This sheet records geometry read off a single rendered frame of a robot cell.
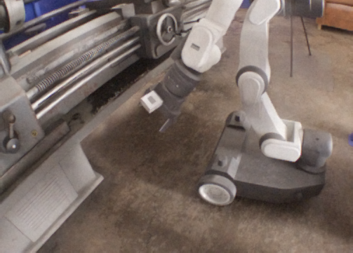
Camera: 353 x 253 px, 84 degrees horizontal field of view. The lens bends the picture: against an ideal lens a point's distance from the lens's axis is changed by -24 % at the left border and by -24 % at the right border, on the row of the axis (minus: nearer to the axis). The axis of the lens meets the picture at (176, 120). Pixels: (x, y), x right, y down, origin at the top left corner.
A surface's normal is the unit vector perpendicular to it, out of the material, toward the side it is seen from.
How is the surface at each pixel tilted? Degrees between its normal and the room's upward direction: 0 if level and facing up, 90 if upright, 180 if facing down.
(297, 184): 0
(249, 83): 90
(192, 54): 70
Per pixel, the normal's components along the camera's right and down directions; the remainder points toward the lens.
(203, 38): -0.50, 0.27
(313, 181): -0.11, -0.79
